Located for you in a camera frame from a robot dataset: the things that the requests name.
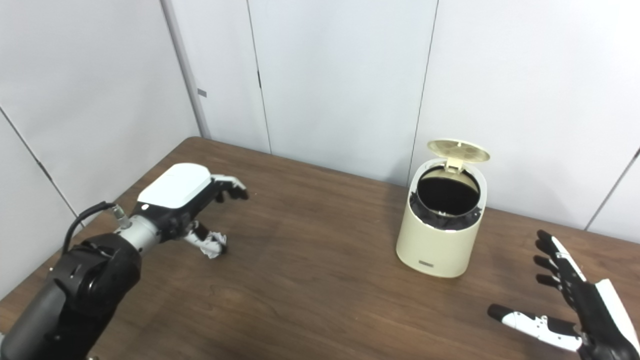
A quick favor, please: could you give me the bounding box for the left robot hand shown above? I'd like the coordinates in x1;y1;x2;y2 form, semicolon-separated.
132;163;249;258

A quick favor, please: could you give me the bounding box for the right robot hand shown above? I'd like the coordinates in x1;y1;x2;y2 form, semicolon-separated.
487;229;640;360

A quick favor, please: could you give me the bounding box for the white paper ball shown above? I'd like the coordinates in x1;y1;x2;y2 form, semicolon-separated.
199;230;229;260

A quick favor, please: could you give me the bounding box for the cream round bin lid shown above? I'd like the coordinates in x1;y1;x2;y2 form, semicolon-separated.
426;139;491;174

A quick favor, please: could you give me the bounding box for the cream-colored bin body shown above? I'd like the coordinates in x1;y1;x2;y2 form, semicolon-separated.
396;159;488;279

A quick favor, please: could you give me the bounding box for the black bin liner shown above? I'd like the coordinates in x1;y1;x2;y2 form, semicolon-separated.
409;166;485;231

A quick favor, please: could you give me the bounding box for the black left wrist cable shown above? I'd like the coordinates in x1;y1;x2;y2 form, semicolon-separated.
61;201;132;256

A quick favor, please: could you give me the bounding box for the grey vertical wall post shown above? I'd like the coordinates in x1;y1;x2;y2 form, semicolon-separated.
160;0;211;140

